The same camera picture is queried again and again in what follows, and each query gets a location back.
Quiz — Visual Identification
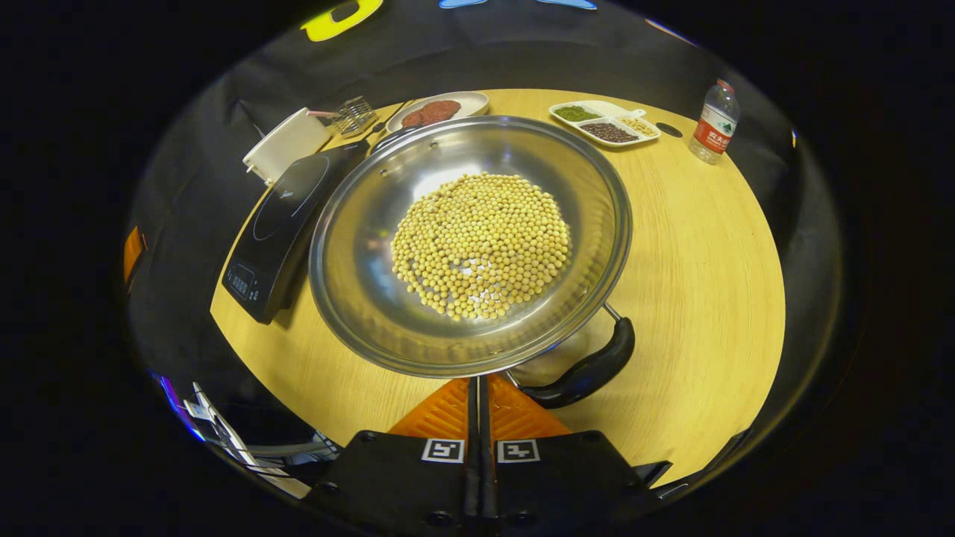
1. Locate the black induction cooktop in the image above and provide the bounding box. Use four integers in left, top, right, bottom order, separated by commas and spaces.
222, 138, 372, 325

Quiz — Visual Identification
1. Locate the black chair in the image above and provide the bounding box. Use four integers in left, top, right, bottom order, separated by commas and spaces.
649, 429, 751, 497

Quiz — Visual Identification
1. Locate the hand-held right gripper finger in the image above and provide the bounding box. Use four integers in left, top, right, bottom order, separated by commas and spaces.
481, 373, 672, 537
310, 377, 479, 537

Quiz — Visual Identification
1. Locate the white round plate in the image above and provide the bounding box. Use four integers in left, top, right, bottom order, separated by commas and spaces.
384, 91, 491, 135

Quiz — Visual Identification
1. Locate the wire mesh holder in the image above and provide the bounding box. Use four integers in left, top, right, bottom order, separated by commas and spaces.
332, 95, 378, 136

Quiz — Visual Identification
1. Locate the water bottle with red label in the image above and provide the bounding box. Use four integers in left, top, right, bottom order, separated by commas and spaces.
688, 78, 741, 165

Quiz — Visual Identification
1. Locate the white toaster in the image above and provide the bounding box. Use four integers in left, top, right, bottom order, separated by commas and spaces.
242, 107, 333, 187

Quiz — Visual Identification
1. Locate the white divided dish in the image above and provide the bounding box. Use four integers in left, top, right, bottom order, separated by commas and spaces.
548, 100, 661, 149

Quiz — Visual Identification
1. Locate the steel pot with black handles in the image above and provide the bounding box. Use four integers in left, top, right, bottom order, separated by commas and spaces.
308, 114, 636, 409

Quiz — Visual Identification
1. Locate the pile of dark red beans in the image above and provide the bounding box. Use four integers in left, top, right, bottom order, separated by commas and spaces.
580, 122, 639, 144

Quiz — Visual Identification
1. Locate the black power cable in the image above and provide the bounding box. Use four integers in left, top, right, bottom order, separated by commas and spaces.
369, 101, 415, 150

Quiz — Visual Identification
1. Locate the pile of soybeans in pot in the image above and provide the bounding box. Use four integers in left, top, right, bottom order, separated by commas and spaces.
390, 172, 574, 321

